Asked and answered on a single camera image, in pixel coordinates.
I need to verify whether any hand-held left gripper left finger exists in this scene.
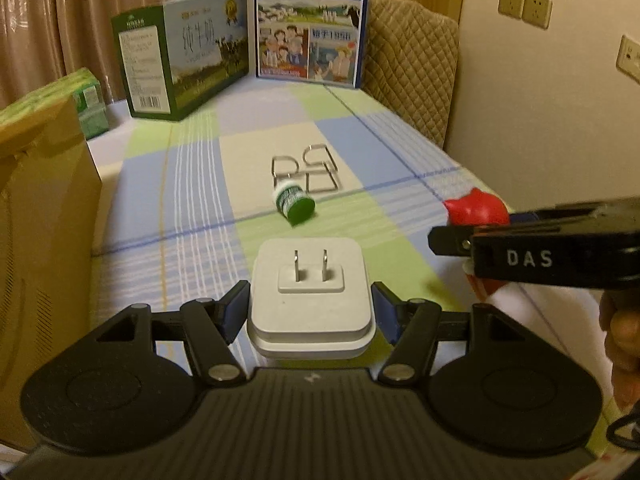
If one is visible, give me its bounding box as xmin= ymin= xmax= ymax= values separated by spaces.
xmin=95 ymin=281 xmax=251 ymax=387

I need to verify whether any person's right hand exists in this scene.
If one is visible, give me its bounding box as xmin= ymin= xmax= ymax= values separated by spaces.
xmin=599 ymin=290 xmax=640 ymax=408

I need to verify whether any brown cardboard box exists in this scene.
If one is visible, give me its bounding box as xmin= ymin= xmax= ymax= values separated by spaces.
xmin=0 ymin=96 xmax=103 ymax=451

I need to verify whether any red pig toy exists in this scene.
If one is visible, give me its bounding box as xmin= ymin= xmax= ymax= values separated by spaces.
xmin=442 ymin=187 xmax=512 ymax=306

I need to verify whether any black cable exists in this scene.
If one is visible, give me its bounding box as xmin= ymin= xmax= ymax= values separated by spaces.
xmin=606 ymin=410 xmax=640 ymax=453

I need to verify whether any beige curtain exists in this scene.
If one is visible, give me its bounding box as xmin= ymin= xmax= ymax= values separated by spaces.
xmin=0 ymin=0 xmax=251 ymax=106

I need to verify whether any beige quilted chair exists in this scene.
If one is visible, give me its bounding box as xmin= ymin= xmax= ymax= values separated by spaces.
xmin=365 ymin=0 xmax=460 ymax=151

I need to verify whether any small green white bottle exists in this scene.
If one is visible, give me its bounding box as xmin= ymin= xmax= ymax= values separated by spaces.
xmin=272 ymin=181 xmax=316 ymax=226

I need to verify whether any green packet pack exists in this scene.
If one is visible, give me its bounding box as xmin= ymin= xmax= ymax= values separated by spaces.
xmin=0 ymin=67 xmax=108 ymax=140

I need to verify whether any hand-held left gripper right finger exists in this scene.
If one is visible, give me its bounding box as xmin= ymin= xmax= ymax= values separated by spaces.
xmin=371 ymin=281 xmax=531 ymax=386

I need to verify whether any white plug charger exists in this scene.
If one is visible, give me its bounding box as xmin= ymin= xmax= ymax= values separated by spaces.
xmin=246 ymin=238 xmax=377 ymax=360

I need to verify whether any metal wire puzzle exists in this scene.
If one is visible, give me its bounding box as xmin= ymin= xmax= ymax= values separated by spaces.
xmin=271 ymin=145 xmax=343 ymax=194

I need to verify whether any checked table cloth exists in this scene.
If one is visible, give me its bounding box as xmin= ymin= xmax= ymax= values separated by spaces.
xmin=85 ymin=80 xmax=640 ymax=461

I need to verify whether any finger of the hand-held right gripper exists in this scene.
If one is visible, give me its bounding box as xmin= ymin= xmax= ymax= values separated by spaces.
xmin=429 ymin=224 xmax=476 ymax=257

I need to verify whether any green milk carton box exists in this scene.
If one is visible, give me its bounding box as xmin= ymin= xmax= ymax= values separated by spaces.
xmin=111 ymin=0 xmax=249 ymax=122

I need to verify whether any blue milk carton box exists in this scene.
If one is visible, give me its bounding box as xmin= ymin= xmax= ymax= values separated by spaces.
xmin=254 ymin=0 xmax=371 ymax=90

